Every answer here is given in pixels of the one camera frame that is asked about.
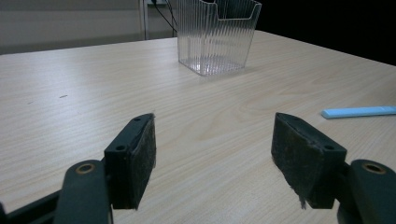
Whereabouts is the clear ribbed plastic container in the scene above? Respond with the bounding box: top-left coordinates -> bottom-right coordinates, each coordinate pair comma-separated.
177,0 -> 262,77

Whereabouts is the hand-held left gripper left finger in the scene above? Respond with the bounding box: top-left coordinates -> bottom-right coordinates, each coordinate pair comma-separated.
103,112 -> 157,211

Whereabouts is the black cable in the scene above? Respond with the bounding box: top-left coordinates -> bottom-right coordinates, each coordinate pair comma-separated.
151,0 -> 179,38

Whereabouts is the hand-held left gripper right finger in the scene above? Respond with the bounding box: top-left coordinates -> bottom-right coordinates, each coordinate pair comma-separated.
270,112 -> 348,210

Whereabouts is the white metal post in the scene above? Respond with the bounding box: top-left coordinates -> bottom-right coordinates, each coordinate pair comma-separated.
138,0 -> 149,41

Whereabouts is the light blue stick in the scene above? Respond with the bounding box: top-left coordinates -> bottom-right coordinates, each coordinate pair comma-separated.
320,105 -> 396,119

